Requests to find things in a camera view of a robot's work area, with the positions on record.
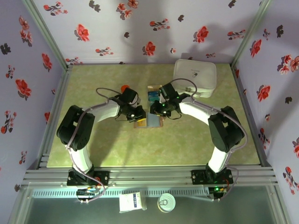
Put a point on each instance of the brown leather card holder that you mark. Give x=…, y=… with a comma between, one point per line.
x=154, y=121

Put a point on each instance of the orange credit card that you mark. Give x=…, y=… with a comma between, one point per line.
x=153, y=88

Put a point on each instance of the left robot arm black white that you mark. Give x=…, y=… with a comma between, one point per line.
x=77, y=130

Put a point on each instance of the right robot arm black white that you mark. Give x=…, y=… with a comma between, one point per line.
x=224, y=130

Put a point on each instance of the yellow credit card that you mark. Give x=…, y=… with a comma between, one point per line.
x=141, y=123

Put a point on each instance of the pill bottle orange cap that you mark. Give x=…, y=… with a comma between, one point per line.
x=125, y=88

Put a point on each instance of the white plastic container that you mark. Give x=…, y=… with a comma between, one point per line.
x=194, y=74

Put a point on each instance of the white paper box blue stripe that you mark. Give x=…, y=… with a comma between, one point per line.
x=128, y=201

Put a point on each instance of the round tin can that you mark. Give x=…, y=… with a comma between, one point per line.
x=166, y=203

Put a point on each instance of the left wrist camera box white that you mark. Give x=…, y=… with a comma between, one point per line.
x=137, y=102

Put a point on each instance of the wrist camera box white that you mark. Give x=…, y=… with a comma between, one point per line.
x=161, y=99
x=137, y=102

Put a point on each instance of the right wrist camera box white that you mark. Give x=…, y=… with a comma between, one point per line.
x=161, y=99

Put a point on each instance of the aluminium frame rail wide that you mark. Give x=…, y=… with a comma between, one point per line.
x=149, y=177

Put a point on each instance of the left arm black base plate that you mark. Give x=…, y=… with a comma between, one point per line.
x=102, y=178

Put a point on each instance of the aluminium side rail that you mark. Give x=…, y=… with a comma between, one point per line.
x=61, y=88
x=237, y=81

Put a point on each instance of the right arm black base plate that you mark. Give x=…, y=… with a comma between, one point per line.
x=198, y=177

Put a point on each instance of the aluminium corner post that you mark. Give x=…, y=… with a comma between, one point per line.
x=46, y=32
x=252, y=28

